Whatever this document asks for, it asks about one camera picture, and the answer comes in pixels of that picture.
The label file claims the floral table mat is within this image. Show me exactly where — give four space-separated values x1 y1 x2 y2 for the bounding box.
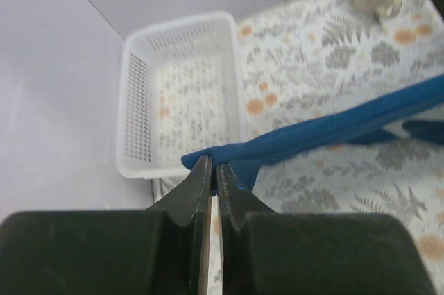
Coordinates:
152 0 444 295

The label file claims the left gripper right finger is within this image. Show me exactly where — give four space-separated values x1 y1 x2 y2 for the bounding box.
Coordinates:
216 164 434 294

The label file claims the white plastic basket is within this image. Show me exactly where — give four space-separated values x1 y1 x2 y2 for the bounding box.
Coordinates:
116 12 248 179

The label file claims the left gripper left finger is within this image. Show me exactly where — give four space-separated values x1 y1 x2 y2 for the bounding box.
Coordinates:
1 156 212 294

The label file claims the blue t shirt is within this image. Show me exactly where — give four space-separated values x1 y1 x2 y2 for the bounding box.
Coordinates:
181 76 443 189

